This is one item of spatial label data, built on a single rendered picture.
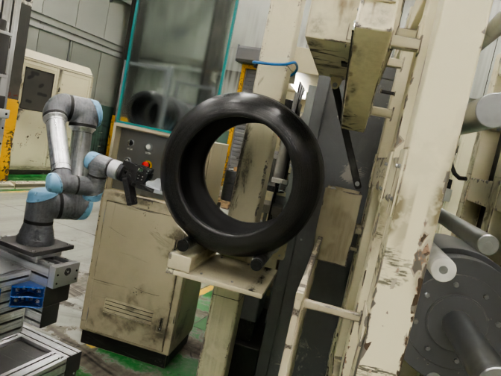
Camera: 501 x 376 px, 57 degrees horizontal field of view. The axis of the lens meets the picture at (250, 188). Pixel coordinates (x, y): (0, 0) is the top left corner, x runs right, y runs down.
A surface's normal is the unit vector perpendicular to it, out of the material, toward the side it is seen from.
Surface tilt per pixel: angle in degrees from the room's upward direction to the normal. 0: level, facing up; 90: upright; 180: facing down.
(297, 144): 83
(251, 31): 90
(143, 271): 92
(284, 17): 90
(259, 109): 80
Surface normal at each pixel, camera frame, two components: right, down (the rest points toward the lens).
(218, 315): -0.21, 0.07
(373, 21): -0.14, -0.24
